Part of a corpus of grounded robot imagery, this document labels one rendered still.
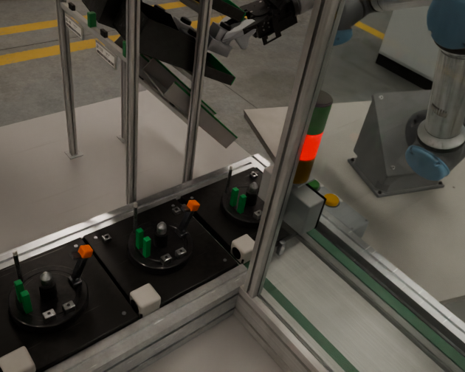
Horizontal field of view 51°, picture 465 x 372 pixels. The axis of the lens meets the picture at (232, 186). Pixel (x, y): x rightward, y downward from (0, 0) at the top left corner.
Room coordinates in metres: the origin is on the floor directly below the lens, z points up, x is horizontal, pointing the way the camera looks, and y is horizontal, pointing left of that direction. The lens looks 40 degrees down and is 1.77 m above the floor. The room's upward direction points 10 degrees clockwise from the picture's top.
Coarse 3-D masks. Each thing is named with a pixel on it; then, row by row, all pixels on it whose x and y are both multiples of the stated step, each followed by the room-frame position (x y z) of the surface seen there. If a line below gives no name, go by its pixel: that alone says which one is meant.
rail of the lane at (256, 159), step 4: (252, 156) 1.13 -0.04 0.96; (256, 156) 1.12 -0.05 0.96; (260, 156) 1.13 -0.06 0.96; (252, 160) 1.10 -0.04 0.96; (256, 160) 1.12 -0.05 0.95; (260, 160) 1.11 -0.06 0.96; (264, 160) 1.11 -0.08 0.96; (256, 164) 1.09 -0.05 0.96; (260, 164) 1.09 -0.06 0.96; (264, 164) 1.10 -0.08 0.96; (268, 164) 1.10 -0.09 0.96; (260, 168) 1.07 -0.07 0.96
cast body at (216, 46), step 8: (216, 24) 1.14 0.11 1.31; (224, 24) 1.15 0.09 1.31; (216, 32) 1.13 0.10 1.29; (224, 32) 1.13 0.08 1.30; (208, 40) 1.12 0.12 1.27; (216, 40) 1.12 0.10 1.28; (208, 48) 1.11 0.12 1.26; (216, 48) 1.12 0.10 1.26; (224, 48) 1.13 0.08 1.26; (224, 56) 1.14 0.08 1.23
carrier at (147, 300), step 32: (128, 224) 0.77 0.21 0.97; (160, 224) 0.71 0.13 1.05; (192, 224) 0.80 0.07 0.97; (96, 256) 0.67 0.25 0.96; (128, 256) 0.67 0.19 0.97; (160, 256) 0.67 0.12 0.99; (192, 256) 0.71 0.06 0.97; (224, 256) 0.72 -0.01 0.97; (128, 288) 0.60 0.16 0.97; (160, 288) 0.61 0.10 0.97; (192, 288) 0.63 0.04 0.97
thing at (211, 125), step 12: (156, 60) 1.10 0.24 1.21; (156, 72) 1.10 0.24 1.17; (168, 72) 1.12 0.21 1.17; (156, 84) 1.03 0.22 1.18; (168, 84) 1.13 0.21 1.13; (180, 84) 1.14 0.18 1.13; (168, 96) 0.99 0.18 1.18; (180, 96) 1.01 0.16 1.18; (180, 108) 1.01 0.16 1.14; (204, 108) 1.05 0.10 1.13; (204, 120) 1.05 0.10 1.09; (216, 120) 1.07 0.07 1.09; (216, 132) 1.07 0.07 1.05; (228, 132) 1.10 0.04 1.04; (228, 144) 1.10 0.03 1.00
